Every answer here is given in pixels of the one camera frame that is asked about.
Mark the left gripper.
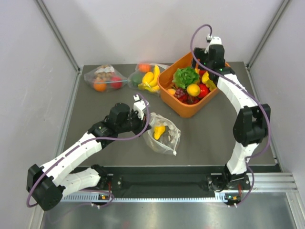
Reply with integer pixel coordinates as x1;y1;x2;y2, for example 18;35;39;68
117;109;151;137

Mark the fake red strawberry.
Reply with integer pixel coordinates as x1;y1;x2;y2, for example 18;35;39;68
199;70;206;76

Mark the fake yellow banana bunch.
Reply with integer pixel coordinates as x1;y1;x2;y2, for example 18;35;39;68
202;71;217;91

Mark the fake yellow pear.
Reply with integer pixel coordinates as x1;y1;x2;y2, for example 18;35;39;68
154;125;166;140

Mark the polka dot zip bag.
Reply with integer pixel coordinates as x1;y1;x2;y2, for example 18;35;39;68
142;113;181;156

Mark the fake red tomato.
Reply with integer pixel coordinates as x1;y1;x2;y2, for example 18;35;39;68
197;83;210;99

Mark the fake yellow lemon round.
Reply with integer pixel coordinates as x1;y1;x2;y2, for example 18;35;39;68
186;84;201;97

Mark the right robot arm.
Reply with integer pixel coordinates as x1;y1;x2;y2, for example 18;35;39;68
191;44;271;191

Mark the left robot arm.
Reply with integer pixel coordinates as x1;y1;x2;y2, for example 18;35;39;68
26;99;150;211

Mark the fake green lettuce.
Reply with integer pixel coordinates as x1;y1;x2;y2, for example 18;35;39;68
172;66;200;89

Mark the fake red apple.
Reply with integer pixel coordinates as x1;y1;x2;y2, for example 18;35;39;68
110;76;123;89

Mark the clear bag with bananas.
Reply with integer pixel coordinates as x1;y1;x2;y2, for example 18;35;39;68
128;62;169;96

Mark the fake orange fruit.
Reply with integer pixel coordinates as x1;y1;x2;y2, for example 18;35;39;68
93;79;107;92

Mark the clear bag with nuts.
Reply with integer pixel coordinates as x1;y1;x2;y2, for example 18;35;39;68
84;64;128;93

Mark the orange plastic bin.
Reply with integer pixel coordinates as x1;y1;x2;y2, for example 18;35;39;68
158;52;220;118

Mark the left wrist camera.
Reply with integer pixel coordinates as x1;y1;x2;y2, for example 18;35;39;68
133;94;149;120

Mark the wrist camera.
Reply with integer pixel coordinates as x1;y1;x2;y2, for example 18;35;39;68
133;94;149;120
204;35;222;53

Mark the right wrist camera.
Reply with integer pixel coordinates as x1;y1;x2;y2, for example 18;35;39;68
204;35;222;53

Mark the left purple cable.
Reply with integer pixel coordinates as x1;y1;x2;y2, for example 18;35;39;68
26;92;151;208

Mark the purple cable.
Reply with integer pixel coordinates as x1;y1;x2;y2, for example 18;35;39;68
190;23;272;206
26;92;151;208

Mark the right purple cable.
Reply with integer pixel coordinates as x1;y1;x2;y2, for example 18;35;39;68
190;23;272;206

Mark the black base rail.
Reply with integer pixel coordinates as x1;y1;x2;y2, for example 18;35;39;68
53;165;253;198

